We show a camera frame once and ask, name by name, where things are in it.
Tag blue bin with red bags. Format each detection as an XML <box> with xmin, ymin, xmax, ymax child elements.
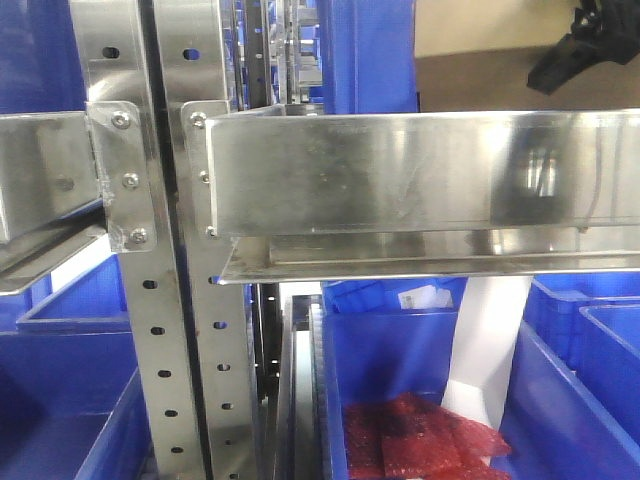
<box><xmin>312</xmin><ymin>310</ymin><xmax>459</xmax><ymax>479</ymax></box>

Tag left perforated steel upright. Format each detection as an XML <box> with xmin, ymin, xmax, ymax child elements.
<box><xmin>69</xmin><ymin>1</ymin><xmax>206</xmax><ymax>479</ymax></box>

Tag perforated steel upright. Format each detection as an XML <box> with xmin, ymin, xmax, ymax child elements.
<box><xmin>154</xmin><ymin>1</ymin><xmax>261</xmax><ymax>479</ymax></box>
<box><xmin>69</xmin><ymin>1</ymin><xmax>206</xmax><ymax>479</ymax></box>

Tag left steel shelf beam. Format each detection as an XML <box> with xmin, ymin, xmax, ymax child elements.
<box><xmin>1</xmin><ymin>111</ymin><xmax>106</xmax><ymax>296</ymax></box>

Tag red bubble wrap bags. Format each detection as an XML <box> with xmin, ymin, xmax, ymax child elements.
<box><xmin>343</xmin><ymin>392</ymin><xmax>512</xmax><ymax>479</ymax></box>

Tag blue bin upper left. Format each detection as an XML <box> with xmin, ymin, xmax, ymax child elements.
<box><xmin>1</xmin><ymin>0</ymin><xmax>86</xmax><ymax>114</ymax></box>

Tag right perforated steel upright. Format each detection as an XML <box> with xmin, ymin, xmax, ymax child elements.
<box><xmin>154</xmin><ymin>1</ymin><xmax>261</xmax><ymax>479</ymax></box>

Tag blue bin upper centre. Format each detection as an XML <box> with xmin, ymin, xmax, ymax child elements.
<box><xmin>317</xmin><ymin>0</ymin><xmax>418</xmax><ymax>114</ymax></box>

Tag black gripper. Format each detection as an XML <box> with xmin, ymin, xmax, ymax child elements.
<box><xmin>527</xmin><ymin>0</ymin><xmax>639</xmax><ymax>95</ymax></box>

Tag blue bin lower left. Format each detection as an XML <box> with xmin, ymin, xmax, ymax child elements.
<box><xmin>1</xmin><ymin>239</ymin><xmax>151</xmax><ymax>479</ymax></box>

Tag white paper sheet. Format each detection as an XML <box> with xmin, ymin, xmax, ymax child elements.
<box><xmin>442</xmin><ymin>276</ymin><xmax>533</xmax><ymax>430</ymax></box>

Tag steel shelf beam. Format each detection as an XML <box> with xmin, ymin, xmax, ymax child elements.
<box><xmin>1</xmin><ymin>111</ymin><xmax>106</xmax><ymax>296</ymax></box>
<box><xmin>205</xmin><ymin>110</ymin><xmax>639</xmax><ymax>283</ymax></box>

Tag blue bin lower right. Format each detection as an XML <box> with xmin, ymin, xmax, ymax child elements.
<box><xmin>492</xmin><ymin>272</ymin><xmax>639</xmax><ymax>479</ymax></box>

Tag right steel shelf beam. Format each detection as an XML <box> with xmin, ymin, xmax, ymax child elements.
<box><xmin>205</xmin><ymin>110</ymin><xmax>639</xmax><ymax>283</ymax></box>

